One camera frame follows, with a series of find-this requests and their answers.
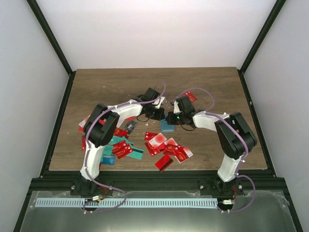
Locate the teal leather card holder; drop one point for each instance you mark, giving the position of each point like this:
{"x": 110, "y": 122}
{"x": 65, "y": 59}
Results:
{"x": 165, "y": 127}

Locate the red gold card pile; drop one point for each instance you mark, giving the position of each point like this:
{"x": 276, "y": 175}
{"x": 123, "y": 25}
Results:
{"x": 171, "y": 149}
{"x": 121, "y": 149}

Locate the white red card left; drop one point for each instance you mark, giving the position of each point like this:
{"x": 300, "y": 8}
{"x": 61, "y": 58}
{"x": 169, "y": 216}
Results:
{"x": 82, "y": 124}

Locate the black frame post right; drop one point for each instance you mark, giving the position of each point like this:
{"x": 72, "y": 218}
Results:
{"x": 271, "y": 18}

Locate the red card far right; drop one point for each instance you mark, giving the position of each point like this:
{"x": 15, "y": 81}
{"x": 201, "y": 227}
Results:
{"x": 191, "y": 96}

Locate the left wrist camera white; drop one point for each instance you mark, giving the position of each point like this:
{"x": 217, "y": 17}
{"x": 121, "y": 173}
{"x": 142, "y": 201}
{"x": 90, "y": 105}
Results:
{"x": 157, "y": 104}

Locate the black card centre left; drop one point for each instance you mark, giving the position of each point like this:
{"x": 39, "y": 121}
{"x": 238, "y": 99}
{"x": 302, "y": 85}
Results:
{"x": 130, "y": 126}

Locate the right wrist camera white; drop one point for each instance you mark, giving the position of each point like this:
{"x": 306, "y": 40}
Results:
{"x": 176, "y": 107}

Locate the blue card front left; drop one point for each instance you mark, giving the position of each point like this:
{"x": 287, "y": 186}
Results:
{"x": 108, "y": 160}

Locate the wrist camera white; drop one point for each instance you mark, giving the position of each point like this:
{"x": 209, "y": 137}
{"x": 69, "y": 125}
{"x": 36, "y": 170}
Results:
{"x": 157, "y": 104}
{"x": 176, "y": 107}

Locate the red striped card table edge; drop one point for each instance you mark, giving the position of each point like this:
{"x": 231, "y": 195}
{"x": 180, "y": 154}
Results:
{"x": 163, "y": 163}

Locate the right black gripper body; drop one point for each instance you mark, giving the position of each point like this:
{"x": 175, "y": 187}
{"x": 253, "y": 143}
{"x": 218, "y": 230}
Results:
{"x": 177, "y": 121}

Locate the black frame post left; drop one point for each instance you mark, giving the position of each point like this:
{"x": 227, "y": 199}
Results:
{"x": 34, "y": 6}

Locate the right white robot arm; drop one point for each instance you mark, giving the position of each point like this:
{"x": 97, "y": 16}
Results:
{"x": 235, "y": 136}

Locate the white red card right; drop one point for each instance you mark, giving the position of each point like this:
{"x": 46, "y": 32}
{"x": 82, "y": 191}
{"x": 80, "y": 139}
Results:
{"x": 188, "y": 152}

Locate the light blue slotted cable duct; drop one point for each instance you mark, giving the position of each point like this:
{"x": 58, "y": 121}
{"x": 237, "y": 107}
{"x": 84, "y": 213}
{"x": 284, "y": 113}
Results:
{"x": 129, "y": 203}

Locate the red gold card right pile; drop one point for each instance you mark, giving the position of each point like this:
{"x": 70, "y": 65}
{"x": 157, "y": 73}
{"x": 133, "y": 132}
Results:
{"x": 171, "y": 149}

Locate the white red circle card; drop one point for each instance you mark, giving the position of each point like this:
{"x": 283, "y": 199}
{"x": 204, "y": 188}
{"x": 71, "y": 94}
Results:
{"x": 157, "y": 140}

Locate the black frame post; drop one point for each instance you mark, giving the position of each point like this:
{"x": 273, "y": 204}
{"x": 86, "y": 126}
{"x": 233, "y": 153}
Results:
{"x": 34, "y": 6}
{"x": 271, "y": 18}

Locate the teal card with stripe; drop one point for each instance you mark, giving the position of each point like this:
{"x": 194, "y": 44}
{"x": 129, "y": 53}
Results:
{"x": 136, "y": 153}

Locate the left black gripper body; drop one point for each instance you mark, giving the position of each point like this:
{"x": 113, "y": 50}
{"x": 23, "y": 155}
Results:
{"x": 155, "y": 116}

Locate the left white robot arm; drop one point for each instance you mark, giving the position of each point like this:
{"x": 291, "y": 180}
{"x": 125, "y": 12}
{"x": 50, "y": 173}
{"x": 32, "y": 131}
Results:
{"x": 103, "y": 121}

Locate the red VIP card centre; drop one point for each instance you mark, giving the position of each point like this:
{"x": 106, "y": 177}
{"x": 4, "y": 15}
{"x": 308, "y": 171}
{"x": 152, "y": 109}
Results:
{"x": 149, "y": 135}

